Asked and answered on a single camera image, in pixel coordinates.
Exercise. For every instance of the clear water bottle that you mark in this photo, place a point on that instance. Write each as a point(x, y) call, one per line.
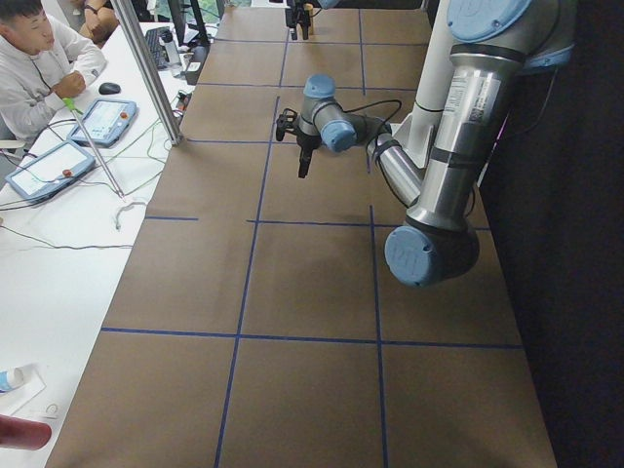
point(174, 60)

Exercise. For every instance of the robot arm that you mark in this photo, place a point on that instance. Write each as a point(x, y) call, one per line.
point(432, 161)

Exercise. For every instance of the teach pendant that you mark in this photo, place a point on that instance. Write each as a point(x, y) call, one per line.
point(106, 119)
point(51, 172)

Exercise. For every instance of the aluminium frame post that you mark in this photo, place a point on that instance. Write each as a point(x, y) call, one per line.
point(126, 14)

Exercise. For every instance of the white plastic bottle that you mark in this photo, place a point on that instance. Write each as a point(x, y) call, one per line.
point(11, 380)

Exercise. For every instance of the teach pendant near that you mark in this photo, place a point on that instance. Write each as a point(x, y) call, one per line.
point(51, 172)

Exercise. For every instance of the black keyboard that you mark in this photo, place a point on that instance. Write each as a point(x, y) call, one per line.
point(156, 49)

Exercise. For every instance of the teach pendant far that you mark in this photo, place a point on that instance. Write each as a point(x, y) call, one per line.
point(106, 119)

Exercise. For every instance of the red cylinder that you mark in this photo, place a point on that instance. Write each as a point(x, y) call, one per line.
point(18, 433)

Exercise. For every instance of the thin metal rod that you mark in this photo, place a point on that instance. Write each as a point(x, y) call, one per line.
point(69, 104)

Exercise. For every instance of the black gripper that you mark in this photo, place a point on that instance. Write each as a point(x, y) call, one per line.
point(297, 12)
point(307, 141)

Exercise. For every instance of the person in white shirt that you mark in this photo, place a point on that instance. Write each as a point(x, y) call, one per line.
point(43, 62)

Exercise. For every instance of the black computer mouse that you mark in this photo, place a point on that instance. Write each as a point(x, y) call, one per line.
point(109, 88)

